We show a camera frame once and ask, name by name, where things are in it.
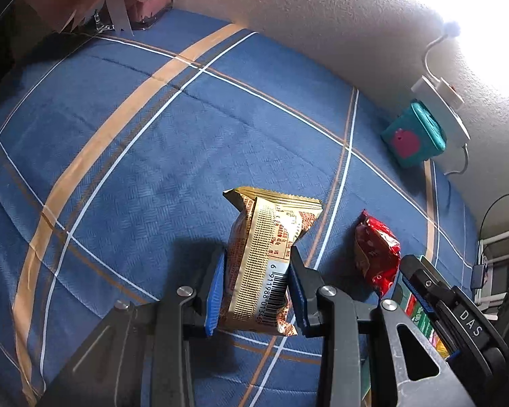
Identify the white power strip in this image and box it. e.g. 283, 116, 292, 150
411, 75, 471, 141

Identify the red gold-print snack packet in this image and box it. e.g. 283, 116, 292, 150
354, 210, 401, 298

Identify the white shelf rack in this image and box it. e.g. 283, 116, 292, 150
477, 229, 509, 306

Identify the black cable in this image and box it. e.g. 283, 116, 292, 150
477, 194, 509, 242

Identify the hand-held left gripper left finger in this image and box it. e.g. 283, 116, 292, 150
46, 248, 227, 407

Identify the white plug-in gooseneck lamp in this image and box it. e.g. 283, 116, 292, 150
422, 19, 466, 106

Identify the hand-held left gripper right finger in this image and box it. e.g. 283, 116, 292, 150
288, 246, 478, 407

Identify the yellow snack packet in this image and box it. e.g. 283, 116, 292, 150
433, 335, 452, 363

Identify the white power strip cable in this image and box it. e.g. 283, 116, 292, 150
443, 143, 469, 176

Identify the teal cube box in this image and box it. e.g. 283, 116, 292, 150
381, 101, 447, 169

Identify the tan gold snack packet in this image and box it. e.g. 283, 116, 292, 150
223, 186, 324, 336

